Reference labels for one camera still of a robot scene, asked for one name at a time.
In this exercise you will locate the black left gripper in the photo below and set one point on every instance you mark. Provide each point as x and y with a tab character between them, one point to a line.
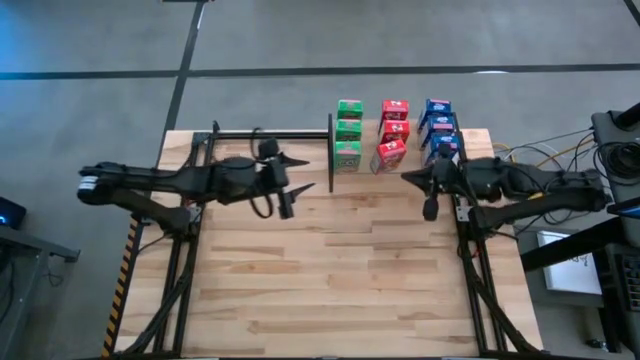
272	175

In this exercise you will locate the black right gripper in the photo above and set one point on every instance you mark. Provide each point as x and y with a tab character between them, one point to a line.
450	180

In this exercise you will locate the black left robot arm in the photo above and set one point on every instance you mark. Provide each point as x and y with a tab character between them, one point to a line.
150	182

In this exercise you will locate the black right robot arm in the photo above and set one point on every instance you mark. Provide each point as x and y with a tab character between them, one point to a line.
550	185

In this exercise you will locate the grey metal mounting plate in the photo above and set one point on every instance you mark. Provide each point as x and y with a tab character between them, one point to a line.
462	214
194	215

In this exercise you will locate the white sheet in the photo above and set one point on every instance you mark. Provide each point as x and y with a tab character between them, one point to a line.
570	265

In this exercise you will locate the black operator desk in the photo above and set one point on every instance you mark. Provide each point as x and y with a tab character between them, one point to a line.
607	130

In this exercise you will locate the computer monitor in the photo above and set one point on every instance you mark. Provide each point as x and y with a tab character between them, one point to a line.
627	210

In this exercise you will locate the yellow black hazard tape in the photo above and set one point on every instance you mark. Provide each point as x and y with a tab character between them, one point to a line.
120	290

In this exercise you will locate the black computer keyboard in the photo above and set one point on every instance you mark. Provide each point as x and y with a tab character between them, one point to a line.
632	280

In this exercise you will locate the grey metal table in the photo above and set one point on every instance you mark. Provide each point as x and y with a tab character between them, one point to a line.
35	245

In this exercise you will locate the black device with blue light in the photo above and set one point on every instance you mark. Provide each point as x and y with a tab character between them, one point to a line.
11	212

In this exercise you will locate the black aluminium rig frame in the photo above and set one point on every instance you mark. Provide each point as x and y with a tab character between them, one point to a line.
300	135

